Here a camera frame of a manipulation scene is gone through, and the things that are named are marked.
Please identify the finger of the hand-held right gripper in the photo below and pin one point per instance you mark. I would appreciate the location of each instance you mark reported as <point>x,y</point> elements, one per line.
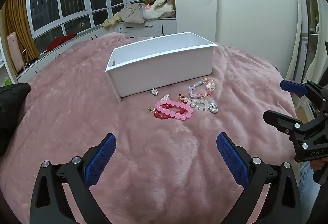
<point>279,119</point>
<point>294,87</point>

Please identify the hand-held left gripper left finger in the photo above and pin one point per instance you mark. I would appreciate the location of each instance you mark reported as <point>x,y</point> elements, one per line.
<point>101,160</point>

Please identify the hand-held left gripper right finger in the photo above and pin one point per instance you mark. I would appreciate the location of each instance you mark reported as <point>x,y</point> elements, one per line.
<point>232,160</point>

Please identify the silver flower brooch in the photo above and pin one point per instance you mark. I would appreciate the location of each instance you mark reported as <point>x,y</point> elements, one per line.
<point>154,92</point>

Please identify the white storage box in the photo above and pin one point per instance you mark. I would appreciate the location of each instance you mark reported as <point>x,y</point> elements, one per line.
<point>158,73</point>

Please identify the person's right hand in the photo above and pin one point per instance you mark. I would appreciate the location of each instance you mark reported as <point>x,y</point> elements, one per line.
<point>317,164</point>

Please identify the person's jeans leg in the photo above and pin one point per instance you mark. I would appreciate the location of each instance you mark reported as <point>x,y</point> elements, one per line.
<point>307,188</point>

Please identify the pink plush blanket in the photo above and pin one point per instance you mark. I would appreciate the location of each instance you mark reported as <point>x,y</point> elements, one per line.
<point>76,111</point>

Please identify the standing mirror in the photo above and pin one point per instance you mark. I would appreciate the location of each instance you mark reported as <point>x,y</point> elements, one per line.
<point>308,34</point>

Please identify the dark cloth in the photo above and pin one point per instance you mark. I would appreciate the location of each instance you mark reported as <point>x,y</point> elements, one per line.
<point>10,111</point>

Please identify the green packet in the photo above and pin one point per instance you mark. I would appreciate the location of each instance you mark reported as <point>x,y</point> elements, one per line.
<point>7,81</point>

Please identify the red cloth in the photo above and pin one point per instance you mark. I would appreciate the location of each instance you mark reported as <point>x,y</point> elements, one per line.
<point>60,41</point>

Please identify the white window cabinet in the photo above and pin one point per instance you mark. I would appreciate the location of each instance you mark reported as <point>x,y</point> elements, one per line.
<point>143,29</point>

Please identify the beige clothes pile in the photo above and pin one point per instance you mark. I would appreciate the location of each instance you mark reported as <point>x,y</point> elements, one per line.
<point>130,14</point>

